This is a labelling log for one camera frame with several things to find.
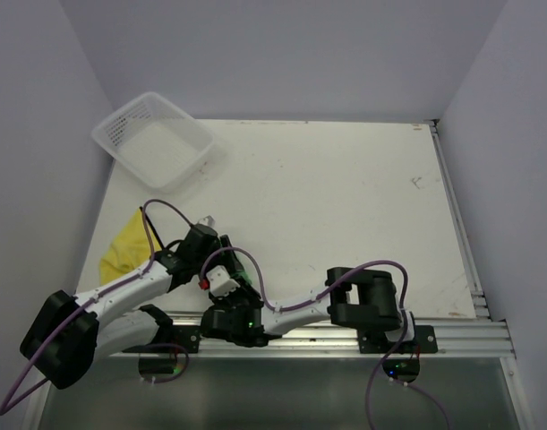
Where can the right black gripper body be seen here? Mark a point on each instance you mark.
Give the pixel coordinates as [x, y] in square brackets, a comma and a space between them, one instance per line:
[237, 300]

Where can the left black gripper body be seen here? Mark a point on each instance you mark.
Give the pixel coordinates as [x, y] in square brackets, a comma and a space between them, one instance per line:
[226, 259]

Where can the green microfiber towel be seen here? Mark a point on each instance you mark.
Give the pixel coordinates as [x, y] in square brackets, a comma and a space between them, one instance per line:
[241, 273]

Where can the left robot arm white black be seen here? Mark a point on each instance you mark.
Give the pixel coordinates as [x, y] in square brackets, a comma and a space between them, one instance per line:
[70, 333]

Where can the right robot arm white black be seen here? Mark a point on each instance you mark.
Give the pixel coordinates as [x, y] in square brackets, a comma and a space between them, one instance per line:
[366, 302]

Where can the yellow microfiber towel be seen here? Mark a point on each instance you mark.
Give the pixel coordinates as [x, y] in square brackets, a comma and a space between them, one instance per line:
[128, 250]

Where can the white plastic basket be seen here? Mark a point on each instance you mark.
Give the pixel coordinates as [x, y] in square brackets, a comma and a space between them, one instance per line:
[156, 141]

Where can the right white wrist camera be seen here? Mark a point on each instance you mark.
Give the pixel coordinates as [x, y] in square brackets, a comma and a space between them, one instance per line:
[218, 282]

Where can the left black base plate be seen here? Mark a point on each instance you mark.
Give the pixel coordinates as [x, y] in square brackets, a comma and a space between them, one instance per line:
[186, 336]

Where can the aluminium mounting rail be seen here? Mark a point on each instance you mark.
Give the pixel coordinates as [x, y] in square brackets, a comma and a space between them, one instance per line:
[454, 338]

